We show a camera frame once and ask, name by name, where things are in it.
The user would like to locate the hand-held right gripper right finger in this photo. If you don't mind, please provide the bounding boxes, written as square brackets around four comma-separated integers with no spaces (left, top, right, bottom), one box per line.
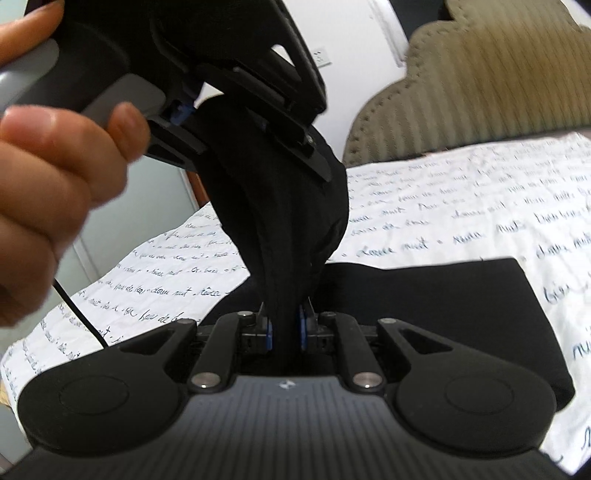
[298,302,457,394]

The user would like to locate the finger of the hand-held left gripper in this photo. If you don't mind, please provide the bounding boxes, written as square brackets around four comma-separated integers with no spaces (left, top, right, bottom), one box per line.
[147,98,208,171]
[203,44,334,184]

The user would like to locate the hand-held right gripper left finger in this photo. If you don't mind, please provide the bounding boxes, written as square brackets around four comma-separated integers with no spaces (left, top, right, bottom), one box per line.
[118,302,276,394]

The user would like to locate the black pants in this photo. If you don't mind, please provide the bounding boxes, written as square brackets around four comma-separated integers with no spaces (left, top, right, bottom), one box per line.
[202,87,576,412]

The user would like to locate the person's left hand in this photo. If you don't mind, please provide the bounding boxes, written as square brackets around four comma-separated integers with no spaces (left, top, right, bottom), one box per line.
[0,0,151,329]

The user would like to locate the white script-print bedsheet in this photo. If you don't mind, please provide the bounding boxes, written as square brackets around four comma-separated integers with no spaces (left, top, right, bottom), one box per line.
[0,131,591,477]

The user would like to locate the olive striped headboard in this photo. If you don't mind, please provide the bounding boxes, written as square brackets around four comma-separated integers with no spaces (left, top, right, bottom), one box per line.
[342,0,591,168]

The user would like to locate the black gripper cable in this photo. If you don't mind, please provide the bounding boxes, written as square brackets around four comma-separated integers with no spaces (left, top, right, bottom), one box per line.
[52,279,110,350]

